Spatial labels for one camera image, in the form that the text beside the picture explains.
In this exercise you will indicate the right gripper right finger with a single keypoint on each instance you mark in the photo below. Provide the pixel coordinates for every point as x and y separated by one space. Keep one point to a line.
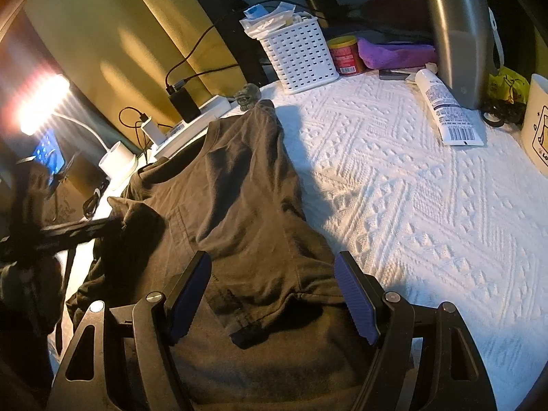
363 301

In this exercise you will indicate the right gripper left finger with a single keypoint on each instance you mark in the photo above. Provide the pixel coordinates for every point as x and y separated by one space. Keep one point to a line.
185 296

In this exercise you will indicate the dark grey t-shirt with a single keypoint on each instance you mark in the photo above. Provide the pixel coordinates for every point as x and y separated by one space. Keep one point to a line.
272 331

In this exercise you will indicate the white textured bed cover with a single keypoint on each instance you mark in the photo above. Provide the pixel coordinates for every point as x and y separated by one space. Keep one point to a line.
431 222

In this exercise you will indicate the tablet with blue screen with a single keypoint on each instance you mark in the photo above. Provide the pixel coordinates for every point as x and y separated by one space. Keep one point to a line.
48 153

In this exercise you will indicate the white lamp base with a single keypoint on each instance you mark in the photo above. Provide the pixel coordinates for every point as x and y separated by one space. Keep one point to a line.
49 98

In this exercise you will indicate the white power strip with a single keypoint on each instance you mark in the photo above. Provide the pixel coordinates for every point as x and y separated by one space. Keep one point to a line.
183 133

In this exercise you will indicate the white charger adapter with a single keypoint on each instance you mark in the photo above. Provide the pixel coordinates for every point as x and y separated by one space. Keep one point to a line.
152 130

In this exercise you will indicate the white lotion tube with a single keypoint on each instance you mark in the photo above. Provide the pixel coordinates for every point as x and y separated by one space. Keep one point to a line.
452 122

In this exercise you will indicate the black charger adapter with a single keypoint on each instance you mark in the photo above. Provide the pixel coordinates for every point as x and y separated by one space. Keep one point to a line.
184 104

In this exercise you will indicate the small grey figurine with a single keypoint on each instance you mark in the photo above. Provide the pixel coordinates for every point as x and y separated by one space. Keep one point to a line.
248 96

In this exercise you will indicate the white printed mug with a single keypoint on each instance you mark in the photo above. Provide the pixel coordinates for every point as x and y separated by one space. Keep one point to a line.
534 136

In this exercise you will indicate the purple cloth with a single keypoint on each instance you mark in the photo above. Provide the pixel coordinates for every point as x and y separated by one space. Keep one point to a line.
395 55

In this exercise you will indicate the red can yellow lid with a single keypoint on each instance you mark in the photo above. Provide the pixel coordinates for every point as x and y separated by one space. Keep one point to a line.
345 54

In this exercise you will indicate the white perforated plastic basket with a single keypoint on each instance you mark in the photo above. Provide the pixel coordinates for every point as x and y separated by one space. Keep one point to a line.
300 56

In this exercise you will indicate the yellow packet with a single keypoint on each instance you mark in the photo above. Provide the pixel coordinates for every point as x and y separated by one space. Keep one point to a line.
508 86

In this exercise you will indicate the yellow curtain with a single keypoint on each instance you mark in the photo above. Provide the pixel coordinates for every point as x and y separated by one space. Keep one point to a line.
122 53

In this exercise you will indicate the stainless steel bottle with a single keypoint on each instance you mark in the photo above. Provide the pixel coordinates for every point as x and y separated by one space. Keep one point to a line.
465 44

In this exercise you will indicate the papers in basket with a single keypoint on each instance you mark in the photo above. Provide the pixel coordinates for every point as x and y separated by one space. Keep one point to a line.
258 22

